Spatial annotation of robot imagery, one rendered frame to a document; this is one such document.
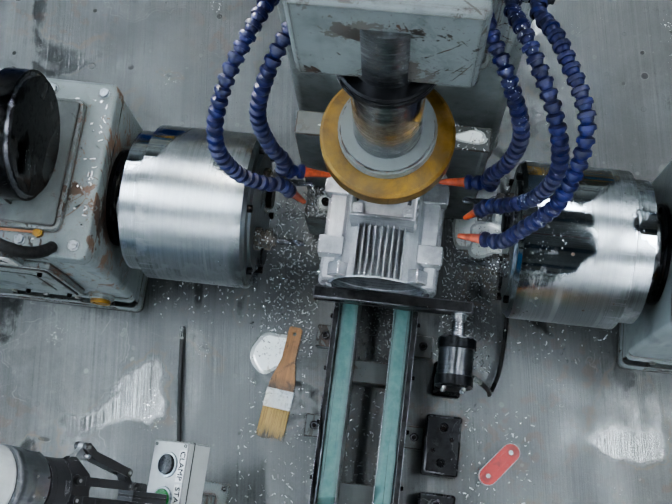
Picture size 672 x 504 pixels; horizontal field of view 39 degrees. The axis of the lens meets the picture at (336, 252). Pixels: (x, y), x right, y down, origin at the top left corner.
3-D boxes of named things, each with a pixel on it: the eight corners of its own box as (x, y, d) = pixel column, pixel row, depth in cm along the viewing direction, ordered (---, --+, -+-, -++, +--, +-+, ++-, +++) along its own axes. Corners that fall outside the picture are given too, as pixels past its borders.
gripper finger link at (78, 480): (55, 484, 124) (57, 473, 125) (117, 488, 133) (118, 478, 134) (76, 487, 122) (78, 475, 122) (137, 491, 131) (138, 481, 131)
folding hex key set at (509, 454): (487, 489, 162) (488, 489, 160) (474, 475, 162) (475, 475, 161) (522, 453, 163) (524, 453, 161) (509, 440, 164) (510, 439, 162)
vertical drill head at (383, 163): (333, 109, 140) (309, -91, 94) (453, 120, 139) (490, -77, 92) (318, 223, 136) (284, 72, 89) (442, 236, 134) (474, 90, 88)
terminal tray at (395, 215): (357, 156, 150) (356, 139, 143) (423, 163, 149) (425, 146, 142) (348, 227, 147) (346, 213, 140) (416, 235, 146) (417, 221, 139)
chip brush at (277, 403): (283, 324, 171) (283, 324, 170) (310, 330, 170) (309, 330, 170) (255, 436, 166) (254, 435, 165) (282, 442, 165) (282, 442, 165)
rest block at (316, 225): (312, 204, 177) (308, 182, 165) (349, 208, 176) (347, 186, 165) (308, 234, 175) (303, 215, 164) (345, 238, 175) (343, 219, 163)
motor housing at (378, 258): (336, 185, 165) (330, 145, 147) (444, 196, 163) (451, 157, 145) (321, 295, 160) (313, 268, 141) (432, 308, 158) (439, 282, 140)
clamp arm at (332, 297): (473, 302, 150) (315, 284, 152) (474, 298, 147) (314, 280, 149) (471, 323, 149) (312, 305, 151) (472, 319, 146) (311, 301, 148)
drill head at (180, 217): (100, 149, 169) (53, 89, 145) (300, 169, 167) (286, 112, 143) (73, 282, 163) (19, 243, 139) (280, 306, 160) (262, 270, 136)
